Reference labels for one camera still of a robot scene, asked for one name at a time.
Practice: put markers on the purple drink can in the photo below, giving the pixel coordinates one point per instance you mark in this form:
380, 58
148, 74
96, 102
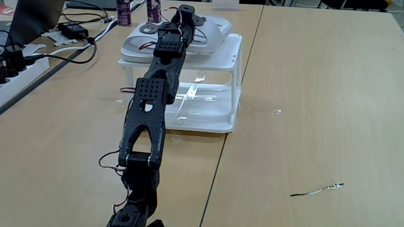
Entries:
123, 12
153, 12

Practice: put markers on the white two-tier box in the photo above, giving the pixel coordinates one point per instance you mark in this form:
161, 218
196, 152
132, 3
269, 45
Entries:
221, 56

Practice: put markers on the white plastic part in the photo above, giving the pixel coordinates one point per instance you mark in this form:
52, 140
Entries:
58, 38

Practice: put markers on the black plug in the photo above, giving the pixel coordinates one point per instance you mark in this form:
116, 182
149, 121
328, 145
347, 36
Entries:
14, 60

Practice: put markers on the white power strip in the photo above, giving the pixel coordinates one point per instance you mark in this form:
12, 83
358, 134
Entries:
19, 82

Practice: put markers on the black power adapter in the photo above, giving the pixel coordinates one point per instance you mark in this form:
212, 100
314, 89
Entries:
73, 30

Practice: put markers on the black chair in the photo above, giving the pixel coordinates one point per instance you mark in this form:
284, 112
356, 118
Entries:
353, 3

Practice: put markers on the black laptop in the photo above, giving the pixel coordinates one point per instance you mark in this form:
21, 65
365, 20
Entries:
34, 19

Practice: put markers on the red object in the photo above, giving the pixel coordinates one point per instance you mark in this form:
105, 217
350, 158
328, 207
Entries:
6, 10

